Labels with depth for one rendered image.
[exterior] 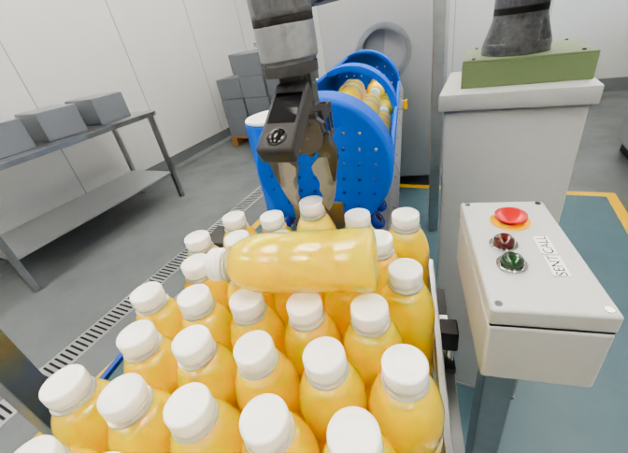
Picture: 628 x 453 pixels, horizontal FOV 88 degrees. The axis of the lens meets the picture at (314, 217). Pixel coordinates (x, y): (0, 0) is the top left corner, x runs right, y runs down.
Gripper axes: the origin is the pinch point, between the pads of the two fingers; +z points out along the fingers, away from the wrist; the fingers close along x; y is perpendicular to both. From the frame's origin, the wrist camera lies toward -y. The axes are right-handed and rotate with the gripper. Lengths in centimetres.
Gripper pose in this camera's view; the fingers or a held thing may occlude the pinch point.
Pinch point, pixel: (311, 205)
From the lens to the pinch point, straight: 50.4
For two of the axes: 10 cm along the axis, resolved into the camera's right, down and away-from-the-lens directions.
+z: 1.6, 8.5, 5.0
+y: 2.3, -5.3, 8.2
